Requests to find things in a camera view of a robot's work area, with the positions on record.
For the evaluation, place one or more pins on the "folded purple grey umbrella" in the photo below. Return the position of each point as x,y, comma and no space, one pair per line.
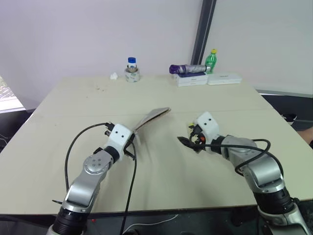
188,69

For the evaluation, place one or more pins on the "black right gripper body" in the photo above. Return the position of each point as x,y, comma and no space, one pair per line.
196,135

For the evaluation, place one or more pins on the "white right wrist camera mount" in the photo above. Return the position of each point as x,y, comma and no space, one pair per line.
207,125

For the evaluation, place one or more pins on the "grey partition base rail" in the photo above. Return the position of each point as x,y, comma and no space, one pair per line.
286,93

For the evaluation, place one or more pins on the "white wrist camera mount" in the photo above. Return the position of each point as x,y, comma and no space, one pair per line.
119,138
207,125

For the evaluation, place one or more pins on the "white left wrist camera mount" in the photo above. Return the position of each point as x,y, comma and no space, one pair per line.
119,138

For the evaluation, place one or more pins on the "crumpled white tissue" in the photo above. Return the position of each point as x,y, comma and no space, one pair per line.
113,76

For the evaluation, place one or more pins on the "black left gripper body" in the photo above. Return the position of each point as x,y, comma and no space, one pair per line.
109,129

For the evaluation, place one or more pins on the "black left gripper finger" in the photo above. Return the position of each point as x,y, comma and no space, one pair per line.
129,154

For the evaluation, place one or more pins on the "grey cloth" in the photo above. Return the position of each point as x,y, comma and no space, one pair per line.
154,115

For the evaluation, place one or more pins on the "person's bare leg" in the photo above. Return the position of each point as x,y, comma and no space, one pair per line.
308,137

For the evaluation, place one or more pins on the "white printed tape roll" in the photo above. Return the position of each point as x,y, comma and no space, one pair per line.
132,75

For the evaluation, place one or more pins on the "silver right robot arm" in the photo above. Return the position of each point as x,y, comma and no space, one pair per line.
264,171

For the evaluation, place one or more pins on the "flat white box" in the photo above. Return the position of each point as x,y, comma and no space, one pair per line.
223,78

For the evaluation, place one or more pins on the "white box purple label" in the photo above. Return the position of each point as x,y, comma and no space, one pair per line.
192,79

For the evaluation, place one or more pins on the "blue capped clear bottle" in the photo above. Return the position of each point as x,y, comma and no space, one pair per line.
131,64

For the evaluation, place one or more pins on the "dark grey partition post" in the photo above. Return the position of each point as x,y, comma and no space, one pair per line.
203,31

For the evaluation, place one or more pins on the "green bottle yellow cap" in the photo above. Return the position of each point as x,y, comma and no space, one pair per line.
211,61

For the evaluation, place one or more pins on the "black and white shoe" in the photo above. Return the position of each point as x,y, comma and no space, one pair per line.
289,118

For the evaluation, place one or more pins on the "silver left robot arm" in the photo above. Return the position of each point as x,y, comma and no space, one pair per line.
83,188

